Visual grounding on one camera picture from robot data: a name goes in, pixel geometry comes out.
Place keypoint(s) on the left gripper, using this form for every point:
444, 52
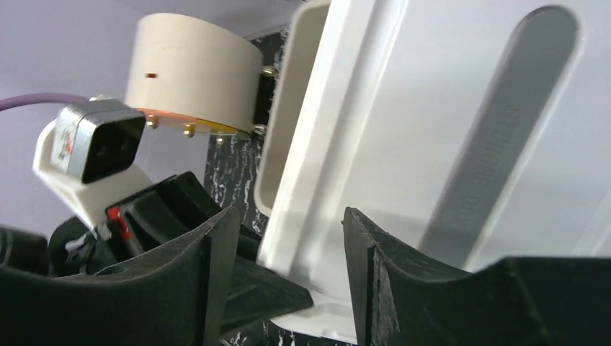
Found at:
154, 216

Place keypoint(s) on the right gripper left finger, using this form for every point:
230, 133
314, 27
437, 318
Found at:
174, 294

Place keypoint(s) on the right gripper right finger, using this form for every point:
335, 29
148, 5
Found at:
400, 296

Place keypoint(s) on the white bin lid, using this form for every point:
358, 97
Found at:
469, 130

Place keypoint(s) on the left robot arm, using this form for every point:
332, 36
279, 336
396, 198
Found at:
24, 250

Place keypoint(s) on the round beige drawer cabinet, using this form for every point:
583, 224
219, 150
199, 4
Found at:
193, 74

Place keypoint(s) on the beige plastic bin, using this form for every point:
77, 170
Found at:
298, 56

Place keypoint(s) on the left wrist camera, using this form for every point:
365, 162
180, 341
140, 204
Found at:
86, 157

